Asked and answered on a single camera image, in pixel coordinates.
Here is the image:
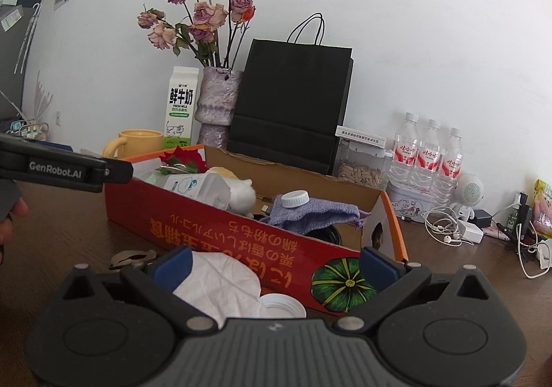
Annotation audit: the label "yellow plush toy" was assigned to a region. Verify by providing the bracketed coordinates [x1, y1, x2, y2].
[206, 166, 240, 181]

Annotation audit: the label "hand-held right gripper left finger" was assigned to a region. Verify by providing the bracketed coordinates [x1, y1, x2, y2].
[54, 246, 218, 335]

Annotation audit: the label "printed tin box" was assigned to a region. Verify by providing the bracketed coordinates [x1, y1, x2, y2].
[386, 180, 453, 224]

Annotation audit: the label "red cardboard box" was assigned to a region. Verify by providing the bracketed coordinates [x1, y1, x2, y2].
[103, 145, 410, 314]

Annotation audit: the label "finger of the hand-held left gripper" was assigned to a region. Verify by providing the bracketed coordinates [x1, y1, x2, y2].
[103, 158, 134, 185]

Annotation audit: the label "yellow mug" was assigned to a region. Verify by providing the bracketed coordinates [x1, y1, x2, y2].
[102, 129, 165, 159]

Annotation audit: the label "pink flat item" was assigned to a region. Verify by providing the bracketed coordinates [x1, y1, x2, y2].
[481, 225, 514, 241]

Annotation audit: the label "clear plastic bottle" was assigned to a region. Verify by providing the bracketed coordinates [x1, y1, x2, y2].
[163, 173, 232, 211]

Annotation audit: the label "white charger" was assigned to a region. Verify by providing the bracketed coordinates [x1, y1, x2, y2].
[457, 221, 484, 243]

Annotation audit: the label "white ribbed jar lid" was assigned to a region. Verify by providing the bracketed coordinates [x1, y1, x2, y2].
[259, 293, 308, 319]

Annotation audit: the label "white earphones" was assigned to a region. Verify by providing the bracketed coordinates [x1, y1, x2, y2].
[425, 206, 466, 246]

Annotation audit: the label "purple textured vase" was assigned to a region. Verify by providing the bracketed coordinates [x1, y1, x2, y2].
[194, 66, 243, 150]

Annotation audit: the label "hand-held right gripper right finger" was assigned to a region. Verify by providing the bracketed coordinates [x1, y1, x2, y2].
[333, 247, 501, 334]

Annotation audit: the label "white plush toy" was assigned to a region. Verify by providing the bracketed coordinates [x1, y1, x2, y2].
[228, 178, 257, 219]

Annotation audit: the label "white bottle cap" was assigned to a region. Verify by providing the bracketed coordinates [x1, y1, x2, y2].
[281, 191, 310, 209]

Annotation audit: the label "dried rose bouquet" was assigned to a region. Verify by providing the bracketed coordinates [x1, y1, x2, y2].
[137, 0, 256, 69]

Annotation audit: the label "white flat box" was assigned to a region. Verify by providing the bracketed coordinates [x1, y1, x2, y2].
[335, 125, 386, 144]

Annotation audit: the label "black paper bag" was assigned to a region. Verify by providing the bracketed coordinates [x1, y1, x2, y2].
[226, 13, 354, 176]

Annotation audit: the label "white power strip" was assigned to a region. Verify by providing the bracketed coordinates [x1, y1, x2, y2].
[535, 239, 552, 270]

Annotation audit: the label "white green milk carton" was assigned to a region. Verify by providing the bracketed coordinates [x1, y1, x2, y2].
[163, 66, 201, 150]

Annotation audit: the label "yellow snack bag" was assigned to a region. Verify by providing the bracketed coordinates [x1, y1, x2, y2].
[532, 179, 552, 237]

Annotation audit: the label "clear container of seeds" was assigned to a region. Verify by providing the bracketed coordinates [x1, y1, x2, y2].
[335, 139, 389, 191]

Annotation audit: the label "purple drawstring pouch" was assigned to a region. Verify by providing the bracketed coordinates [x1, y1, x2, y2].
[259, 196, 372, 237]

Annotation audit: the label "white robot speaker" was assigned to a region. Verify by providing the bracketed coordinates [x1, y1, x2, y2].
[448, 172, 486, 219]

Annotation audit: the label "white cloth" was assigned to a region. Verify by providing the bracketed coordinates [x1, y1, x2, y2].
[172, 251, 262, 324]

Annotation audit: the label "storage rack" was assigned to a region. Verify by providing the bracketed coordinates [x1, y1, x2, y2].
[0, 120, 48, 142]

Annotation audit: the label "person's left hand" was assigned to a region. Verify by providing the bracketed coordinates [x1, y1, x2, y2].
[0, 199, 30, 267]

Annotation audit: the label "grey cabinet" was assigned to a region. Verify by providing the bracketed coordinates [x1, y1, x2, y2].
[0, 0, 41, 120]

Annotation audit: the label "red artificial flower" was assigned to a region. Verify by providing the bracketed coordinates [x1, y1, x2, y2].
[159, 146, 208, 176]

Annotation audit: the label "black upright device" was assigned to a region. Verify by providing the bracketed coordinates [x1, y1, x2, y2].
[515, 193, 533, 241]

